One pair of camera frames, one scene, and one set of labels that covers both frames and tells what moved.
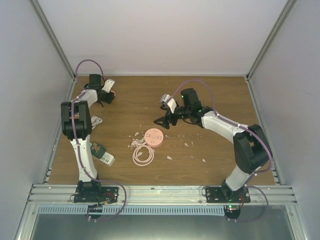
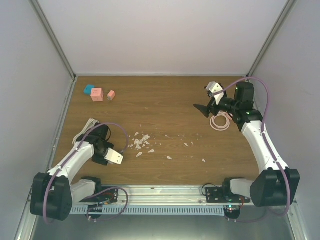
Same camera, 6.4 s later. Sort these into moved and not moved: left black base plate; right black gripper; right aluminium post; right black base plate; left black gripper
Moved: left black gripper; right black gripper
Not moved: left black base plate; right black base plate; right aluminium post
